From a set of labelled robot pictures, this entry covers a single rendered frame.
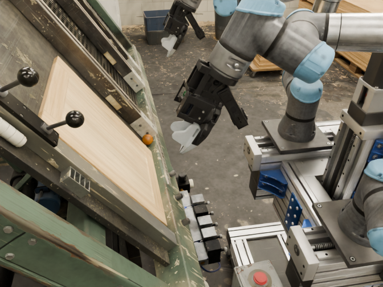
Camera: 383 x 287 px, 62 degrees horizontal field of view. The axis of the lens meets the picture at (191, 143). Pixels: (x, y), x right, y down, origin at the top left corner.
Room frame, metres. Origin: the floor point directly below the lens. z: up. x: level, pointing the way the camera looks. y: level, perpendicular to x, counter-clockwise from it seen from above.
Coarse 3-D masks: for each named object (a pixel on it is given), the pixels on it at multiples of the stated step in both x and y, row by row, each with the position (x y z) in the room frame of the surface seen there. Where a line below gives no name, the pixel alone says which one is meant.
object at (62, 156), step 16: (0, 112) 0.56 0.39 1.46; (16, 128) 0.57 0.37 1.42; (32, 144) 0.57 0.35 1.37; (48, 144) 0.58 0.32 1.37; (64, 144) 0.63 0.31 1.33; (48, 160) 0.58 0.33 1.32; (64, 160) 0.58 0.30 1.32; (80, 160) 0.62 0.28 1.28; (96, 176) 0.62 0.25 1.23; (96, 192) 0.59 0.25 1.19; (112, 192) 0.61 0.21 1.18; (112, 208) 0.60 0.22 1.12; (128, 208) 0.61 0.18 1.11; (144, 208) 0.67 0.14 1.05; (144, 224) 0.62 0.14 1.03; (160, 224) 0.67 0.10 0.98; (160, 240) 0.63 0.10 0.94
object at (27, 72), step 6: (18, 72) 0.55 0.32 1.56; (24, 72) 0.54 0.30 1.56; (30, 72) 0.55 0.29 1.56; (36, 72) 0.56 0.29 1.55; (18, 78) 0.54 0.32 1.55; (24, 78) 0.54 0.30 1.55; (30, 78) 0.54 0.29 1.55; (36, 78) 0.55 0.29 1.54; (12, 84) 0.56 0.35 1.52; (18, 84) 0.56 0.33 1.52; (24, 84) 0.54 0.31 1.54; (30, 84) 0.54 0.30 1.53; (0, 90) 0.58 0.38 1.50; (6, 90) 0.58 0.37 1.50
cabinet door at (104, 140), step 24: (72, 72) 1.08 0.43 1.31; (48, 96) 0.80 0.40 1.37; (72, 96) 0.93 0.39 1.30; (96, 96) 1.10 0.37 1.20; (48, 120) 0.69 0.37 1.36; (96, 120) 0.94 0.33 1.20; (120, 120) 1.12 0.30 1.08; (72, 144) 0.69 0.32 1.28; (96, 144) 0.80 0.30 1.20; (120, 144) 0.95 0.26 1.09; (96, 168) 0.69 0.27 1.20; (120, 168) 0.80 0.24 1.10; (144, 168) 0.96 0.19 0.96; (144, 192) 0.80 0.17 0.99
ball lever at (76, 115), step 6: (72, 114) 0.56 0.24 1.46; (78, 114) 0.56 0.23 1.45; (66, 120) 0.56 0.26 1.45; (72, 120) 0.55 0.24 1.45; (78, 120) 0.56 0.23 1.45; (42, 126) 0.59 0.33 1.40; (48, 126) 0.59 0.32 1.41; (54, 126) 0.58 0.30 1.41; (72, 126) 0.55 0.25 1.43; (78, 126) 0.55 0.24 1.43; (48, 132) 0.59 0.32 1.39
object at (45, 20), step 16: (16, 0) 1.15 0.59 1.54; (32, 0) 1.17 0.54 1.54; (32, 16) 1.16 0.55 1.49; (48, 16) 1.17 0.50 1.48; (48, 32) 1.17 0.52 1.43; (64, 32) 1.18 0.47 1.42; (64, 48) 1.18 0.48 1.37; (80, 48) 1.19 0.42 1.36; (80, 64) 1.19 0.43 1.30; (96, 64) 1.22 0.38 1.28; (96, 80) 1.20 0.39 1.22; (112, 80) 1.25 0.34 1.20; (112, 96) 1.21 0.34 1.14; (128, 112) 1.23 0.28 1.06; (144, 128) 1.24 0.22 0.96
